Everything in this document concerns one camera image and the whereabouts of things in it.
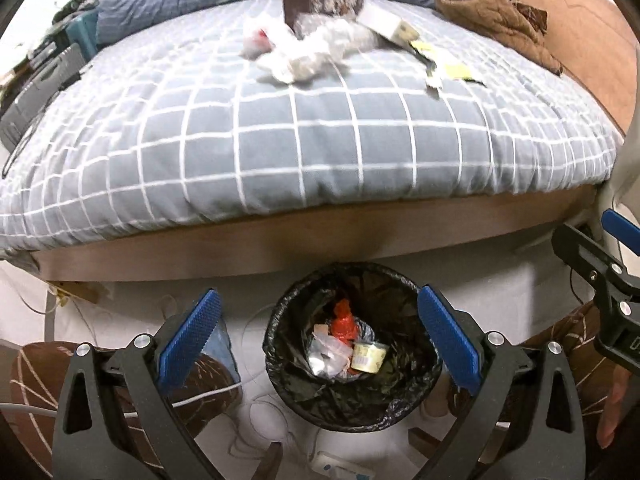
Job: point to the light blue plastic bag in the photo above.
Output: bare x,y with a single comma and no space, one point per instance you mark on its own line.
220,355

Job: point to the black lined trash bin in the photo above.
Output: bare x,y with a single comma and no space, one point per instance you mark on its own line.
300,390

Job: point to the clear crumpled plastic bag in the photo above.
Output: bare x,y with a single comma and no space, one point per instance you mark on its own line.
260,40

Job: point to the yellow paper scraps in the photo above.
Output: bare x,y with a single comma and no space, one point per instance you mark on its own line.
457,70

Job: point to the brown fleece jacket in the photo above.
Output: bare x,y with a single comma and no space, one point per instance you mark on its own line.
480,5

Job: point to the red plastic bag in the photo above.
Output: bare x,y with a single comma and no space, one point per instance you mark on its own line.
345,325

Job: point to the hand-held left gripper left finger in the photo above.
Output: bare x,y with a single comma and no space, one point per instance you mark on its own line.
192,340

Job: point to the grey checked bed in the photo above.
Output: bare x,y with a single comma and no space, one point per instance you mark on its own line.
300,150

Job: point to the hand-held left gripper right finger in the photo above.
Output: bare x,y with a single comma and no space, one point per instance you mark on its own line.
450,340

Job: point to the white translucent plastic bag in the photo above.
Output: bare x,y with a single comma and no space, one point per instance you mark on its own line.
310,60

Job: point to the person's right hand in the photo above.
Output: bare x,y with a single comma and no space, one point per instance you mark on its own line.
615,410

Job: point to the wooden bed frame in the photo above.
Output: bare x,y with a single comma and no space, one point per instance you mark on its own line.
250,255

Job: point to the brown patterned pants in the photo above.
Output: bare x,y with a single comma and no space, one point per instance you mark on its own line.
40,375

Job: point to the teal suitcase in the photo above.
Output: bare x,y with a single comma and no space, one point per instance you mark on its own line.
82,30

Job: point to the brown cardboard box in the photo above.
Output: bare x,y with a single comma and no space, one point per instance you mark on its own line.
320,2

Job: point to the white flat box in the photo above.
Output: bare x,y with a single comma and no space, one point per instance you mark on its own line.
382,17

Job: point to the grey suitcase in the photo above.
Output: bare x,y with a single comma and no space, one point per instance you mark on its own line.
40,90

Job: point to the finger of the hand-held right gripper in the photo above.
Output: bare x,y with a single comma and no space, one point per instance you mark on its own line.
585,255
620,227

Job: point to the clear plastic bags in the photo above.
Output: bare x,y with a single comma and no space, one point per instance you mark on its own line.
345,35

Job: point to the wooden stool leg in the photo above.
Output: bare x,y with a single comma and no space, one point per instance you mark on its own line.
270,460
422,442

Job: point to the white power adapter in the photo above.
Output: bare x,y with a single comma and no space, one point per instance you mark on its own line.
335,465

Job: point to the clear plastic wrapper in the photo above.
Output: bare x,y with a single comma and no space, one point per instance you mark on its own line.
325,355

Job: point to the brown patterned garment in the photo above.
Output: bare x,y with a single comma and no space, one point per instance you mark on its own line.
530,15

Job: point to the wooden headboard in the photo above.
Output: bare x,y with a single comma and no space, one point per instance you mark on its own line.
590,35

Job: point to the yellow plastic cup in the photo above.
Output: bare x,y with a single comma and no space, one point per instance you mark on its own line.
367,358

